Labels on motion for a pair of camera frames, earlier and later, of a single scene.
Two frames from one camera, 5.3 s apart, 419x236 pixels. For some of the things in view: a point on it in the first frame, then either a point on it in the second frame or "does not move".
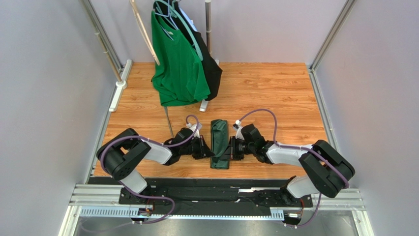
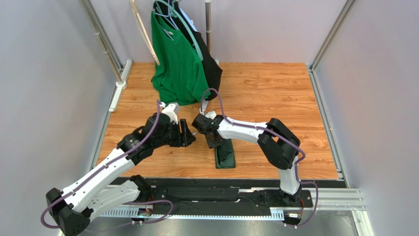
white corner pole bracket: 122,85 does not move
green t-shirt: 180,78 does not move
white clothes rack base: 204,103 does not move
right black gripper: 234,148 -> 211,138
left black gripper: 204,152 -> 184,138
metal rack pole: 208,5 does not move
